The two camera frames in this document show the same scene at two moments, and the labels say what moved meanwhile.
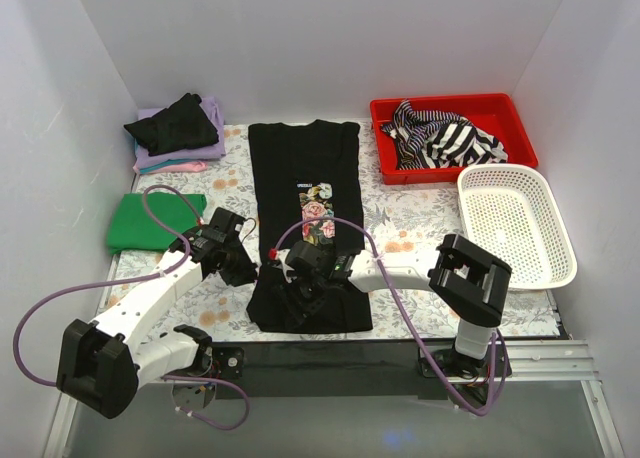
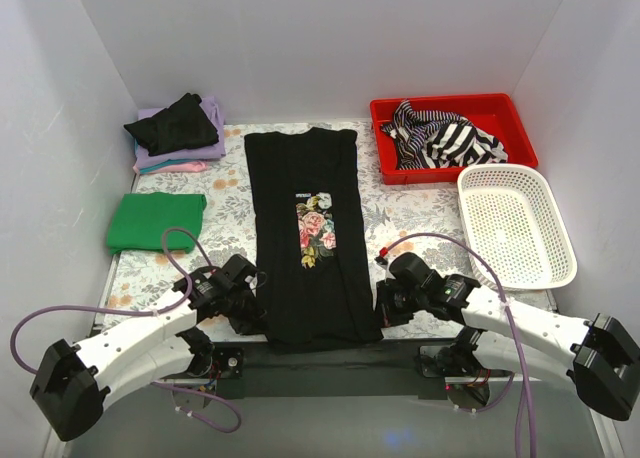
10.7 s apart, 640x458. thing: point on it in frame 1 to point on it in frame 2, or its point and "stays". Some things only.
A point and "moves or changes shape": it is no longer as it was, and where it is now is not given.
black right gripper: (304, 292) to (391, 304)
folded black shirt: (184, 125) stays
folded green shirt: (130, 227) stays
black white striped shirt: (433, 139) stays
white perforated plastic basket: (509, 214) stays
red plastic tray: (492, 114) stays
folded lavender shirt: (198, 152) stays
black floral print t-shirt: (307, 187) moves or changes shape
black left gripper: (240, 269) to (242, 312)
